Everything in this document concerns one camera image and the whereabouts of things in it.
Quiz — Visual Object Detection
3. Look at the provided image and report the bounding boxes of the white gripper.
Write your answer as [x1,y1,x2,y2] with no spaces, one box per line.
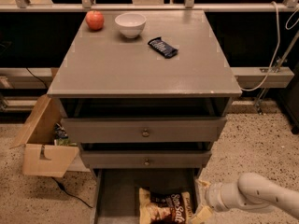
[188,180,242,224]

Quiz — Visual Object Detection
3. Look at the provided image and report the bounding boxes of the brown sea salt chip bag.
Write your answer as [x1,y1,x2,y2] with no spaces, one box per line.
[139,188,193,224]

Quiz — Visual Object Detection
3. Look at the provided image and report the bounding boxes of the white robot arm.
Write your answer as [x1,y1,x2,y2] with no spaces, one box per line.
[188,173,299,224]

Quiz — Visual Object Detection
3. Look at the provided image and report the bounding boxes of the grey middle drawer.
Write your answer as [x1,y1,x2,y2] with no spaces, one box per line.
[80,150,211,169]

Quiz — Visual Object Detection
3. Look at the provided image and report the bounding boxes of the brass middle drawer knob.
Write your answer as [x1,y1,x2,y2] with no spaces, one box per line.
[144,159,150,166]

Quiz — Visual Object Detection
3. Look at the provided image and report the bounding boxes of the brass drawer knob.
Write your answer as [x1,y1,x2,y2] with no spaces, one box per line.
[142,129,150,137]
[144,159,150,166]

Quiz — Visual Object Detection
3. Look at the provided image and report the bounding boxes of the brass top drawer knob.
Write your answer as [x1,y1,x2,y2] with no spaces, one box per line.
[142,129,150,137]

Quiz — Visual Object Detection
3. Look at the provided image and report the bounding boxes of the grey open bottom drawer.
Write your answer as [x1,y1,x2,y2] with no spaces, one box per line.
[90,169,200,224]

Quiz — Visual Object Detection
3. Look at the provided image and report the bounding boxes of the grey wooden drawer cabinet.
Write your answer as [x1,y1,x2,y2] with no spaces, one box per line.
[47,9,243,224]

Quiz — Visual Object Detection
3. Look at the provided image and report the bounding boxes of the grey top drawer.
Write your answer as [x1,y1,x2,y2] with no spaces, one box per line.
[62,118,226,143]

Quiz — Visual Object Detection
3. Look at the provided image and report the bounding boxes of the packets inside cardboard box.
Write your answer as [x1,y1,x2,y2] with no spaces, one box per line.
[54,123,77,147]

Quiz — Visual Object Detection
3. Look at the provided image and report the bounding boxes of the dark blue snack bar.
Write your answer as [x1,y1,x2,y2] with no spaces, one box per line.
[148,37,178,59]

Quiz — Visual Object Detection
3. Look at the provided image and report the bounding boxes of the open cardboard box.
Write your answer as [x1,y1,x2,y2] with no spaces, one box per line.
[10,95,85,177]

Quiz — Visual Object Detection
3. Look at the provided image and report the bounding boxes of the white ceramic bowl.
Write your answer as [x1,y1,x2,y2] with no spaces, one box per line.
[115,13,147,38]

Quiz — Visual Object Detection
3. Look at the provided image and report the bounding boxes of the metal railing bar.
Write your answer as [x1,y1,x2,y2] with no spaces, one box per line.
[0,3,299,12]

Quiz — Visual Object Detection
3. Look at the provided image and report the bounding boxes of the red apple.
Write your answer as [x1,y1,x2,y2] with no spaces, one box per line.
[85,10,105,31]

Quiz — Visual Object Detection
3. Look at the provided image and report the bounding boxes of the black floor cable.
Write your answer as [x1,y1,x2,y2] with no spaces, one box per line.
[50,176,93,209]

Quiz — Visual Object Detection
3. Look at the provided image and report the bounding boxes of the white hanging cable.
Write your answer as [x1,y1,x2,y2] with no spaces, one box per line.
[239,1,299,92]

